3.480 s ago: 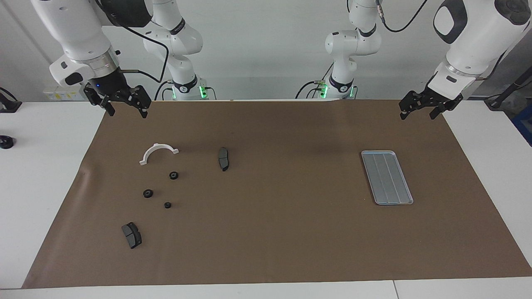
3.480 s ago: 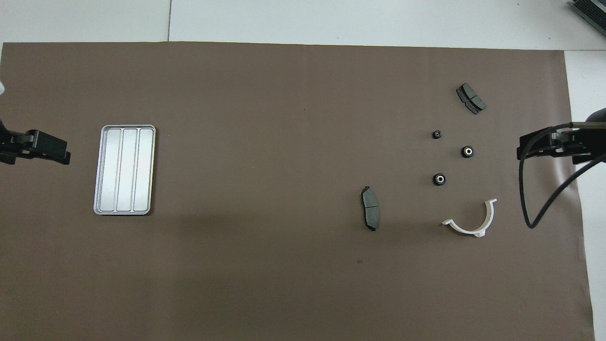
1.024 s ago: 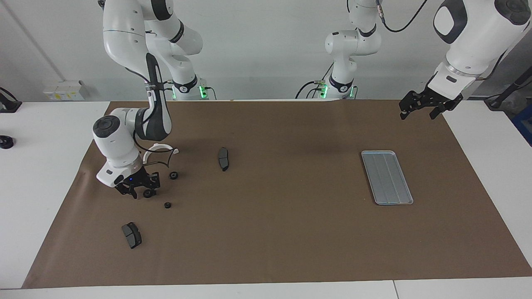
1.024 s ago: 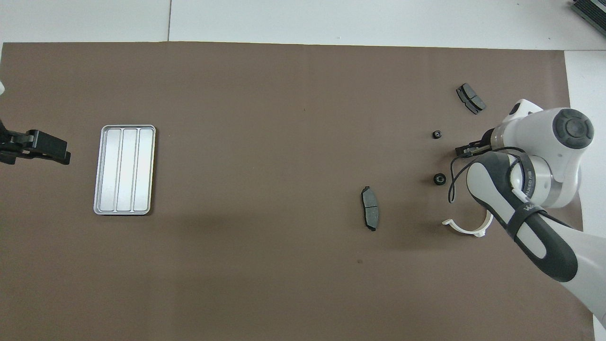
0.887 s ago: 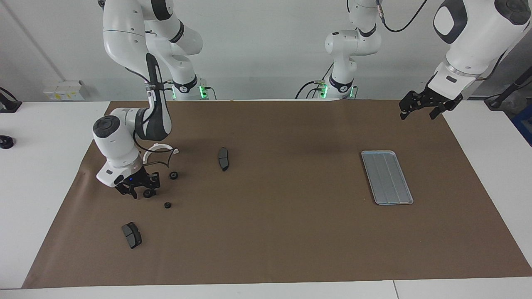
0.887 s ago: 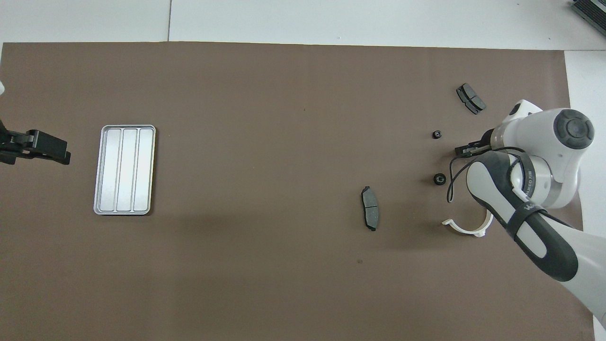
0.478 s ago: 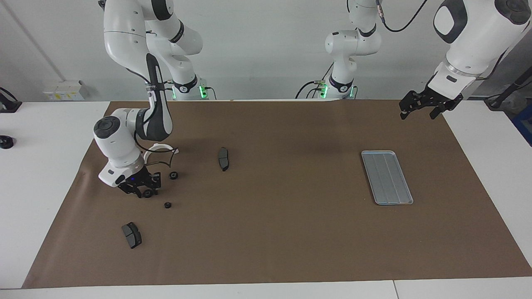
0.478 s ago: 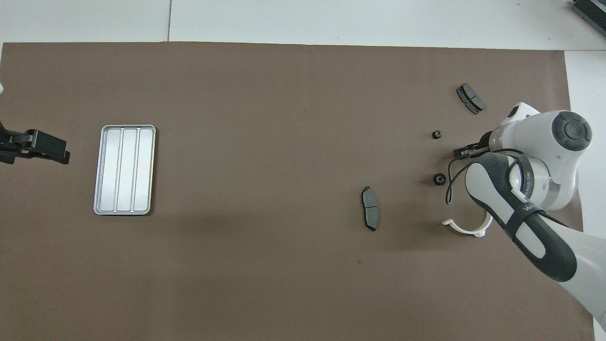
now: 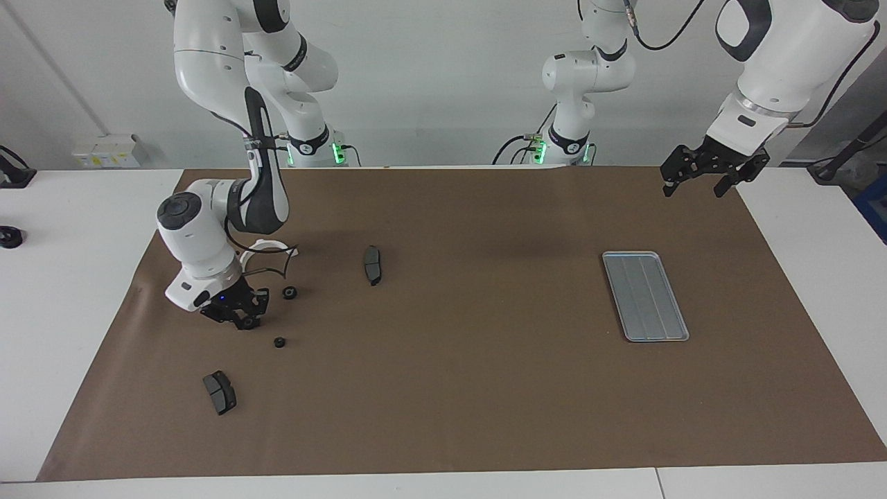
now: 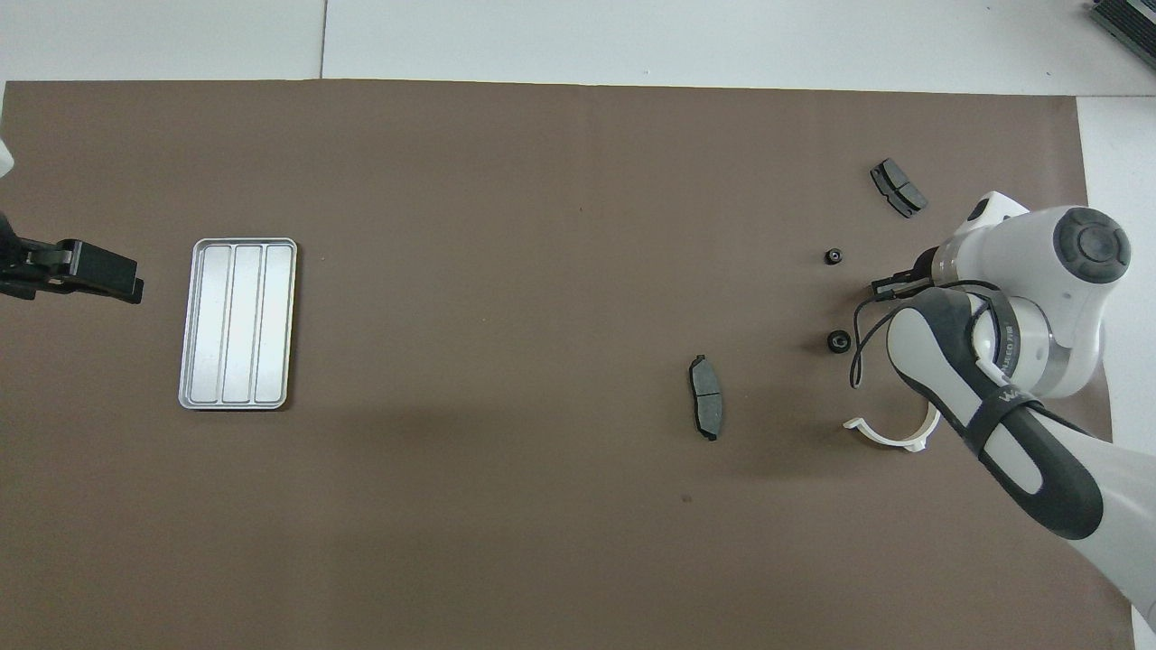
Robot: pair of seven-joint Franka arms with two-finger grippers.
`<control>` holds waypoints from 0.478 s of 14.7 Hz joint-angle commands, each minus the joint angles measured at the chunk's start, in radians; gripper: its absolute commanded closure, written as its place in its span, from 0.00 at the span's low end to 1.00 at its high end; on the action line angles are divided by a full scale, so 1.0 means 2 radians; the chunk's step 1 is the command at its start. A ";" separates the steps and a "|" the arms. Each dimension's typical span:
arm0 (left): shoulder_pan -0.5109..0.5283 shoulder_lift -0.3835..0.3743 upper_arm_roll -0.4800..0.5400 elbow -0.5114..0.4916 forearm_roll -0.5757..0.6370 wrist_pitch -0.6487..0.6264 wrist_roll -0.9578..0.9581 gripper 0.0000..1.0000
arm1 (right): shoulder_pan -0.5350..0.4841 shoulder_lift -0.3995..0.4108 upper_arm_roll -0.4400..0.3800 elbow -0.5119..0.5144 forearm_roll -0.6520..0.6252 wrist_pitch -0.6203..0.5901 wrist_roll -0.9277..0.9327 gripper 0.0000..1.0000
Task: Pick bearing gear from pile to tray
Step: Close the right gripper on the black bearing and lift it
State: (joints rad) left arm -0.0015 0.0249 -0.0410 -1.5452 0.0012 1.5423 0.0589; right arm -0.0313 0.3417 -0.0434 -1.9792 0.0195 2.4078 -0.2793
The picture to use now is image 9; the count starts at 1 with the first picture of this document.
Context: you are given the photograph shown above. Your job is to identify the short grey brake pad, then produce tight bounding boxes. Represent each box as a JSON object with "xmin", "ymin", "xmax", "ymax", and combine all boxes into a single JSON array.
[{"xmin": 202, "ymin": 370, "xmax": 238, "ymax": 417}]

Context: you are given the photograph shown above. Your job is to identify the blue box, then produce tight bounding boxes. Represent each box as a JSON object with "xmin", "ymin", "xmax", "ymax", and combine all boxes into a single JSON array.
[{"xmin": 851, "ymin": 173, "xmax": 887, "ymax": 245}]

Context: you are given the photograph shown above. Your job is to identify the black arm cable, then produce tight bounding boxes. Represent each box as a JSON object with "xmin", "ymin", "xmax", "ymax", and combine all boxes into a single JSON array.
[
  {"xmin": 622, "ymin": 0, "xmax": 882, "ymax": 130},
  {"xmin": 223, "ymin": 208, "xmax": 300, "ymax": 278}
]

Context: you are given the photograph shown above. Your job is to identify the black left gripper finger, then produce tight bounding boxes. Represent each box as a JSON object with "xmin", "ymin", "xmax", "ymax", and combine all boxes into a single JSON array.
[
  {"xmin": 714, "ymin": 170, "xmax": 750, "ymax": 200},
  {"xmin": 660, "ymin": 144, "xmax": 695, "ymax": 199}
]

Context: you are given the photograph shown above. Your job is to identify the silver metal tray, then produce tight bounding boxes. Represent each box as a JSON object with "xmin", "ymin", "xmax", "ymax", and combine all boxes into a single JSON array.
[{"xmin": 601, "ymin": 251, "xmax": 691, "ymax": 343}]

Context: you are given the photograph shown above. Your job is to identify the black stand with cable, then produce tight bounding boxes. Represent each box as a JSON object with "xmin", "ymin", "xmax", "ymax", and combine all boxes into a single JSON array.
[{"xmin": 0, "ymin": 146, "xmax": 37, "ymax": 189}]

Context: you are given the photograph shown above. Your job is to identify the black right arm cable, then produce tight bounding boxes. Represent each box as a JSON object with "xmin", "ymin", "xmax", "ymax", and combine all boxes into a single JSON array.
[{"xmin": 223, "ymin": 208, "xmax": 300, "ymax": 278}]

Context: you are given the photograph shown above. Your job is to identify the white wall socket box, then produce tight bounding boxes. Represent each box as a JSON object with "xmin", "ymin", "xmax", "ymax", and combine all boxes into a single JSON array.
[{"xmin": 71, "ymin": 134, "xmax": 150, "ymax": 169}]

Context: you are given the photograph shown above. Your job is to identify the black tripod stand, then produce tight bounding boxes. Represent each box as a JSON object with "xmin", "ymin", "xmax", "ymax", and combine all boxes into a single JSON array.
[{"xmin": 807, "ymin": 114, "xmax": 887, "ymax": 184}]

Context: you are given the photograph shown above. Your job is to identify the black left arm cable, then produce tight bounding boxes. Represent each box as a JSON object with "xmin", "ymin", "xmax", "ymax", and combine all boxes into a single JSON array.
[{"xmin": 622, "ymin": 0, "xmax": 882, "ymax": 130}]

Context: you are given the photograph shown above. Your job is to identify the brown table mat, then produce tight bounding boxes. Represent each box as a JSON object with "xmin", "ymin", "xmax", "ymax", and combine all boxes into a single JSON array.
[{"xmin": 36, "ymin": 166, "xmax": 887, "ymax": 482}]

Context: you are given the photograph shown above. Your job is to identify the white half-ring clamp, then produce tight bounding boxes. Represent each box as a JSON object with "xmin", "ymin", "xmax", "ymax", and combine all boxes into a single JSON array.
[{"xmin": 239, "ymin": 238, "xmax": 300, "ymax": 278}]

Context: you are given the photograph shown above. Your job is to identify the black left base cables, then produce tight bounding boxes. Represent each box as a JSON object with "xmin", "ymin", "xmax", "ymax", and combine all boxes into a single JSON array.
[{"xmin": 492, "ymin": 134, "xmax": 548, "ymax": 167}]

